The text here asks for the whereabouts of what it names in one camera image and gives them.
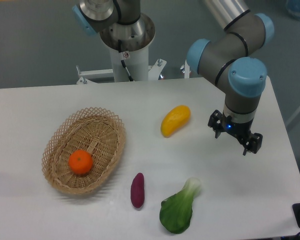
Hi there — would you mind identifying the blue object top right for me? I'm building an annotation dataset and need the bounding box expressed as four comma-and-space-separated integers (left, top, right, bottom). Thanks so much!
285, 0, 300, 21

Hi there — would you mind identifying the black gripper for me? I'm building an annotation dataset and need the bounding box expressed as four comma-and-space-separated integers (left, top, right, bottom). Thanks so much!
207, 109, 263, 156

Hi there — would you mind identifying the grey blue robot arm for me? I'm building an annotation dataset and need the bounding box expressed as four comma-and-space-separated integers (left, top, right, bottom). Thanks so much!
72, 0, 274, 153

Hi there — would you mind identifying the orange fruit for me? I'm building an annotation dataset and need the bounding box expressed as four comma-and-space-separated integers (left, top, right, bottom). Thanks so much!
68, 149, 93, 175

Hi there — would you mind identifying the green bok choy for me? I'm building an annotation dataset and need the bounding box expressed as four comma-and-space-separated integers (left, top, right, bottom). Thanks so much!
159, 177, 202, 234

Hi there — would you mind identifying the yellow mango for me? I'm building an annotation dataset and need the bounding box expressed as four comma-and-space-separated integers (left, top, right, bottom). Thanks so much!
160, 105, 191, 138

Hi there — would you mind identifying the black cable on pedestal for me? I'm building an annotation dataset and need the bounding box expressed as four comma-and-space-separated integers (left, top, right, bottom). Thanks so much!
117, 39, 135, 82

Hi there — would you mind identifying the woven wicker basket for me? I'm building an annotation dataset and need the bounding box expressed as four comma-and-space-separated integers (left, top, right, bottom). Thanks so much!
41, 107, 126, 195

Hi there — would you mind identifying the purple sweet potato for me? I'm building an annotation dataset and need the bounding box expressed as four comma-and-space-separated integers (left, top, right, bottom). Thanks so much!
130, 172, 145, 209

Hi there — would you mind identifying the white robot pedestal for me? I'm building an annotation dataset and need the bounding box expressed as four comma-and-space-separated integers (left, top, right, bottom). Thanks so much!
76, 13, 193, 85

